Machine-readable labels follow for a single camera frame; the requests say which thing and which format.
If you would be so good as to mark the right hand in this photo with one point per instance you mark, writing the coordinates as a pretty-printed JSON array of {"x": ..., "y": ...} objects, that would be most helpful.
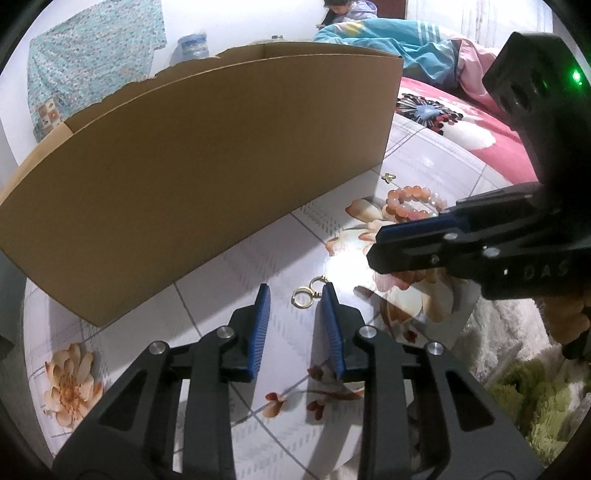
[{"x": 566, "y": 316}]

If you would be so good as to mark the brown cardboard box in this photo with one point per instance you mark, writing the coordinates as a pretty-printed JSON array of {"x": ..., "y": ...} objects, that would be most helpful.
[{"x": 134, "y": 192}]

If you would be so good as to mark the pink quilt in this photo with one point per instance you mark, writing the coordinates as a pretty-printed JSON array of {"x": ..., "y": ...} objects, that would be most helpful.
[{"x": 473, "y": 63}]

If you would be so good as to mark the blue water dispenser bottle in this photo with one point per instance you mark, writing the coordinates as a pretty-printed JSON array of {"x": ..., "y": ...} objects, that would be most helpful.
[{"x": 190, "y": 47}]

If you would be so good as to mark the blue patterned quilt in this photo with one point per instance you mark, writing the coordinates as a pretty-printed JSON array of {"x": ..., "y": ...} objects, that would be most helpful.
[{"x": 428, "y": 56}]

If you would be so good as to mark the gold hoop earrings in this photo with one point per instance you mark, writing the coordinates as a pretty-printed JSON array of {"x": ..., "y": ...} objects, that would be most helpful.
[{"x": 304, "y": 296}]

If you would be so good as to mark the pink floral bed blanket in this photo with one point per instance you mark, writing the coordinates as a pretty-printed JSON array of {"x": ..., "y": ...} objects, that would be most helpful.
[{"x": 468, "y": 126}]

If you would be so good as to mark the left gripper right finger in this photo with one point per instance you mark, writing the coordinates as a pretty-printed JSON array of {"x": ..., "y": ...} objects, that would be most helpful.
[{"x": 425, "y": 416}]

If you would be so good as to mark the teal floral hanging cloth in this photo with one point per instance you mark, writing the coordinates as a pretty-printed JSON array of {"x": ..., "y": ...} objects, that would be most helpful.
[{"x": 90, "y": 56}]

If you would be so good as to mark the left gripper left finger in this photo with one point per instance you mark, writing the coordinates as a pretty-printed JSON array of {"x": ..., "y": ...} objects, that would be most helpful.
[{"x": 168, "y": 415}]

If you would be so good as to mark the green fluffy sleeve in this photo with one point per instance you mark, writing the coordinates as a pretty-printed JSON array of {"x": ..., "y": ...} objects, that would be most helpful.
[{"x": 537, "y": 405}]

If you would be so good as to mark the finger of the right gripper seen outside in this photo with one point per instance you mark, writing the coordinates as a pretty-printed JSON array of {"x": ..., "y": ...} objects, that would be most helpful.
[{"x": 415, "y": 245}]

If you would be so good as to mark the seated person in background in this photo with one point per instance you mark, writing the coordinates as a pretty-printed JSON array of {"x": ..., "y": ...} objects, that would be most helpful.
[{"x": 349, "y": 10}]

